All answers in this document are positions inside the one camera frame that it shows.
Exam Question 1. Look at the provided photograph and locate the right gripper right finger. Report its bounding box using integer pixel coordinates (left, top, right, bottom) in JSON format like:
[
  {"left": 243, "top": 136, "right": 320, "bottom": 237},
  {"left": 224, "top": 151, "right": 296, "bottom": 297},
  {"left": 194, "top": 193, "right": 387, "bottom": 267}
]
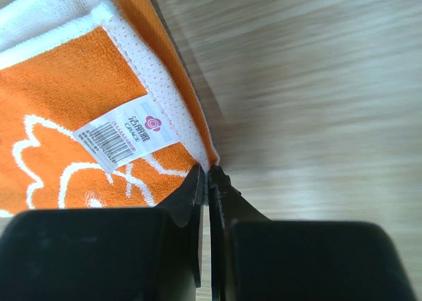
[{"left": 208, "top": 166, "right": 416, "bottom": 300}]

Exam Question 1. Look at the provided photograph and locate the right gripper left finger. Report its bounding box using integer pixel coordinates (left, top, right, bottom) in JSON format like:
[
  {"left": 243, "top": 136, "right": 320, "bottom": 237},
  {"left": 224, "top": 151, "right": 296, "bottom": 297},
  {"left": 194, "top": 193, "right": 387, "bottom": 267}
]
[{"left": 1, "top": 166, "right": 204, "bottom": 300}]

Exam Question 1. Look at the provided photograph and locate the white orange flower towel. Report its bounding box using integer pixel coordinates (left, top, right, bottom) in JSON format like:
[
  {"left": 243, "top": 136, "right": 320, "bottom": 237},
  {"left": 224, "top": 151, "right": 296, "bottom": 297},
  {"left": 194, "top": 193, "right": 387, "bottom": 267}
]
[{"left": 1, "top": 0, "right": 220, "bottom": 218}]

